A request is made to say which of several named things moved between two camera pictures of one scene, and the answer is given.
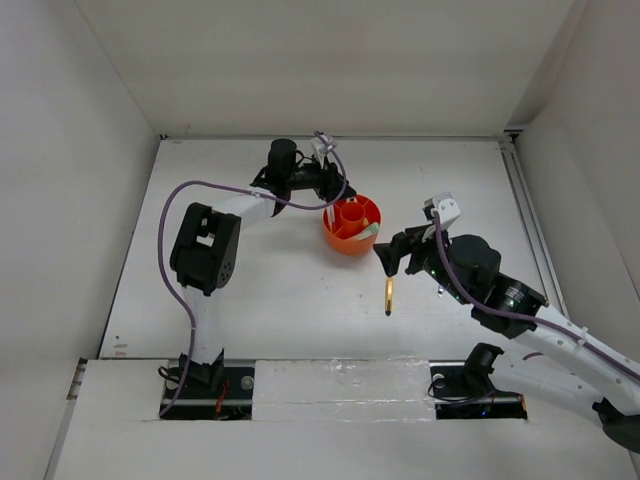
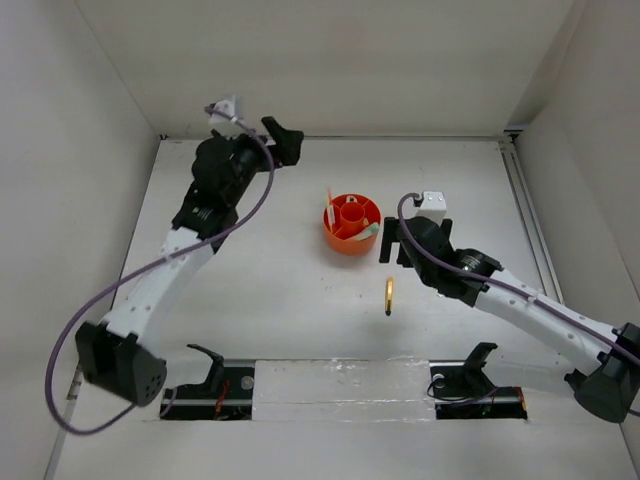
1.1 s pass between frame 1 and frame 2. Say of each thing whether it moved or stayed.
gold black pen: stayed
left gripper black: moved
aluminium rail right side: stayed
